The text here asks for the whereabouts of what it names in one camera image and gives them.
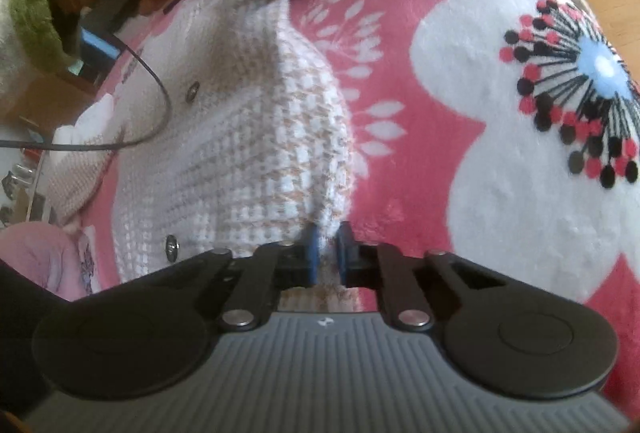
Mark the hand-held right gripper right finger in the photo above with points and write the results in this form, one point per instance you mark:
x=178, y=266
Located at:
x=344, y=258

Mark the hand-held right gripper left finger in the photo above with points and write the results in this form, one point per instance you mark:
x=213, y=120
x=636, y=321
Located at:
x=312, y=258

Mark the beige white houndstooth knit cardigan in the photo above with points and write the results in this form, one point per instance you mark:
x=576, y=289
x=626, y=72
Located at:
x=250, y=138

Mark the framed mirror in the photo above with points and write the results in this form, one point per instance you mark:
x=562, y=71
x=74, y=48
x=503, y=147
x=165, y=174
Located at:
x=97, y=53

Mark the white crumpled cloth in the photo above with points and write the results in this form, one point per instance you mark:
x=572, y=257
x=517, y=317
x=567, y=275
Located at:
x=95, y=120

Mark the pink floral blanket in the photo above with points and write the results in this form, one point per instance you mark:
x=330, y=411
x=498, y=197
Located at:
x=500, y=88

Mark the pink printed cloth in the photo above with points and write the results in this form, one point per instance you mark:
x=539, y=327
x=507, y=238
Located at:
x=40, y=258

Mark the group of small bottles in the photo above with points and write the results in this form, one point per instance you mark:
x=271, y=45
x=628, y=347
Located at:
x=20, y=193

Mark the person's dark clothing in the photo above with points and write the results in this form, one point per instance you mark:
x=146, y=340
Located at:
x=20, y=338

